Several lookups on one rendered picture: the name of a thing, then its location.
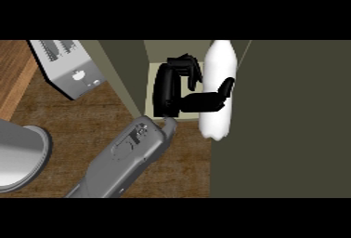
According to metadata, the white water bottle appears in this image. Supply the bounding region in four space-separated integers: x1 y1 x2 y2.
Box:
198 40 240 142

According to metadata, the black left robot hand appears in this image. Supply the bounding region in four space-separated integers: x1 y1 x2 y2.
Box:
153 53 238 119

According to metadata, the olive green cabinet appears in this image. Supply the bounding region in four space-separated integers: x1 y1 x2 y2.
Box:
80 40 253 123

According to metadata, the dark olive cabinet door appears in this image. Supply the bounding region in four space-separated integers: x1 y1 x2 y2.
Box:
210 40 351 199

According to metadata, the silver toaster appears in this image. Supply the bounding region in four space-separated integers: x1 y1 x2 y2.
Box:
29 40 108 101

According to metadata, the grey round pot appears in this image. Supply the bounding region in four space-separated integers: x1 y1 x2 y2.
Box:
0 119 54 194

